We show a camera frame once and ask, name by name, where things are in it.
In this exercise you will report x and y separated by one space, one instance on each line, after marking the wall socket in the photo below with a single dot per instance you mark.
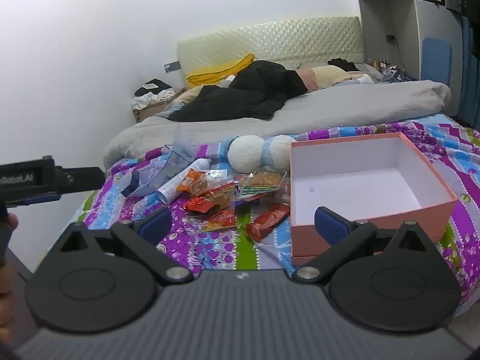
172 66

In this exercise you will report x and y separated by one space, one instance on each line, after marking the black wall plug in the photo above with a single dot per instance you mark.
391 38

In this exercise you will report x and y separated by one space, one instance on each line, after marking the yellow cloth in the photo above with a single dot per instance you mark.
213 73

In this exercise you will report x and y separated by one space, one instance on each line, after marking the pink and beige pillow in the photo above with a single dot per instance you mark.
326 75

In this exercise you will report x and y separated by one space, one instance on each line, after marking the grey duvet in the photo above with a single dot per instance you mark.
337 108

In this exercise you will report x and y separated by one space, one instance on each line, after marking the brown cracker packet red label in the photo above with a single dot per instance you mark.
219 220

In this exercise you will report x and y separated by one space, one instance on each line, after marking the green-edged snack packet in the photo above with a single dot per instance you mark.
262 184

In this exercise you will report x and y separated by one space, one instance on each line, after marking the black jacket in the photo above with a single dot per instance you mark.
247 90

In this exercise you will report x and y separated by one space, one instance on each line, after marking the white tube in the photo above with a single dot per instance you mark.
168 191

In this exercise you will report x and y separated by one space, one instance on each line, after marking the floral bed sheet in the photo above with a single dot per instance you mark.
217 251

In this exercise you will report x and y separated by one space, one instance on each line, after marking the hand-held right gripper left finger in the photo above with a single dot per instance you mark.
155 224

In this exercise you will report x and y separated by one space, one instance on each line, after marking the red snack packet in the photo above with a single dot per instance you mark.
268 223

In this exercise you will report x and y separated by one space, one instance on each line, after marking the small clear packet green print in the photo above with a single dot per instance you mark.
216 174

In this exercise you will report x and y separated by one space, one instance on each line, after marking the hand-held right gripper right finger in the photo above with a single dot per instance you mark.
330 227

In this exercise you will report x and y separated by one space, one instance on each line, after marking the clear plastic bag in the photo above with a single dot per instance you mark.
180 153

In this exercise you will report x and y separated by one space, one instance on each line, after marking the row of small bottles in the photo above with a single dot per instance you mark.
382 65

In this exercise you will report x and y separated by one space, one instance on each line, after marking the cream quilted headboard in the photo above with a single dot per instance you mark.
300 37

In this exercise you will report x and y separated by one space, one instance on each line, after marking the person's left hand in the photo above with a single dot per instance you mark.
10 220

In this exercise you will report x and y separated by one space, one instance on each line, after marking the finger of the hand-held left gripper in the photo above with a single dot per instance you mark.
80 179
35 198

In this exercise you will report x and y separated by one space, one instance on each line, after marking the white and blue plush toy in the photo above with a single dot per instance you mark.
245 153

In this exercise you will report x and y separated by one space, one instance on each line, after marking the blue board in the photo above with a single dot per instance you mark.
437 60

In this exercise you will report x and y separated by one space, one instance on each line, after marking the white shelf unit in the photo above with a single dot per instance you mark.
378 11

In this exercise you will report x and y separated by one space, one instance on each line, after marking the pink cardboard box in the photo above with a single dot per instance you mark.
412 180

